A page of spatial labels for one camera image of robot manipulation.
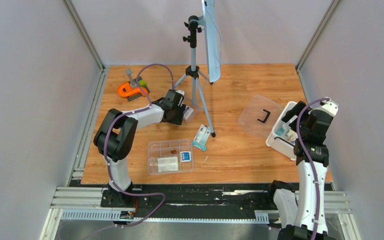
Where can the blue square alcohol pad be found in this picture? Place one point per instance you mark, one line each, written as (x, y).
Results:
(185, 156)

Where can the white boxed gauze pack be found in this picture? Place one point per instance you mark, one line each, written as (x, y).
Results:
(188, 113)

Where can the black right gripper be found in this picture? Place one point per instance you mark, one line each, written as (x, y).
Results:
(293, 111)

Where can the clear compartment tray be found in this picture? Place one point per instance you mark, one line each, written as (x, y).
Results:
(157, 149)

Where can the white gauze pad packet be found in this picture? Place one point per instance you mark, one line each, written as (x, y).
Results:
(167, 164)

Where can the white tablet panel on tripod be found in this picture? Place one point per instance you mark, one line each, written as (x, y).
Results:
(212, 40)

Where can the long white teal packet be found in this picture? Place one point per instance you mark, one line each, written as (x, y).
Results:
(201, 137)

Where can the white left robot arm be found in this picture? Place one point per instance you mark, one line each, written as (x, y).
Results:
(115, 136)

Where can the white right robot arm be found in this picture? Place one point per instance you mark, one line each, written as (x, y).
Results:
(302, 214)

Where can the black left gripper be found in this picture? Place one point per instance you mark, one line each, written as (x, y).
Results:
(179, 120)

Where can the clear plastic lid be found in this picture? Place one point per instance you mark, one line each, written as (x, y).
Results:
(259, 116)

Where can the blue edged clear sachet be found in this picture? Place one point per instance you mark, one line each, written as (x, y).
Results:
(284, 130)

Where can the orange grey toy fixture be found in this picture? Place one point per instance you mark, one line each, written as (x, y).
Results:
(132, 89)

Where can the white plastic box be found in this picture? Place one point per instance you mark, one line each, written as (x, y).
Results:
(278, 143)

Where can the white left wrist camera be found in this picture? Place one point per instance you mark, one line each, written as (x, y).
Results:
(180, 93)

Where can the grey tripod stand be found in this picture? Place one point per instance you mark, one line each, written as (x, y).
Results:
(193, 70)

